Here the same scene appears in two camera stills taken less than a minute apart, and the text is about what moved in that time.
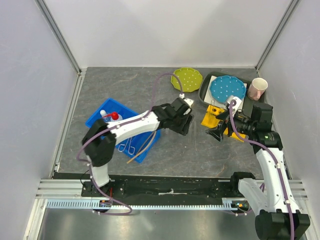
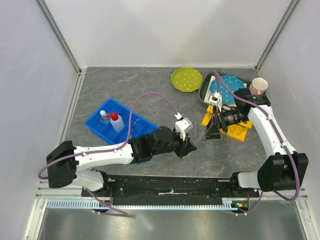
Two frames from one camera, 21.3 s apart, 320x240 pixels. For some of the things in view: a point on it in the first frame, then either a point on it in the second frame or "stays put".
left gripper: (184, 128) → (186, 147)
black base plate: (164, 187) stays put
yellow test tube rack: (211, 121) stays put
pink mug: (257, 88) stays put
